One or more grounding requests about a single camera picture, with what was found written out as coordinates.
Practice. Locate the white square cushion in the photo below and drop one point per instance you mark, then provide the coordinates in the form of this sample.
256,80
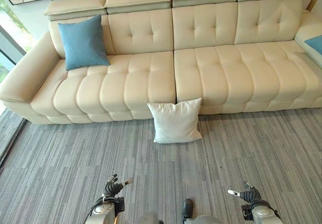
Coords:
174,122

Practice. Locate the cream leather sofa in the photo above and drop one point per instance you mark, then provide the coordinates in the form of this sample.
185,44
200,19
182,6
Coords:
201,68

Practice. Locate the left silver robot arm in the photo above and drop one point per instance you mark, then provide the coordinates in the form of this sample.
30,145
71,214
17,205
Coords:
105,209

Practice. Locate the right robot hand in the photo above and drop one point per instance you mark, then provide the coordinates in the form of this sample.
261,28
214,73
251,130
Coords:
247,192

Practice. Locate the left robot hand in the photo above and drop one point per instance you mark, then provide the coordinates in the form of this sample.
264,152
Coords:
112,186

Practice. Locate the dark robot foot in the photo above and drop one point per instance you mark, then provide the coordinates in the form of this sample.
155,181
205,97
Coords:
188,207

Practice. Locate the silver robot leg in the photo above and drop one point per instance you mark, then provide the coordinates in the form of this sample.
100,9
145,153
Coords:
201,220

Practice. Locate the blue square cushion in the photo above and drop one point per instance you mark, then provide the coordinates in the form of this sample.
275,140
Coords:
83,42
315,44

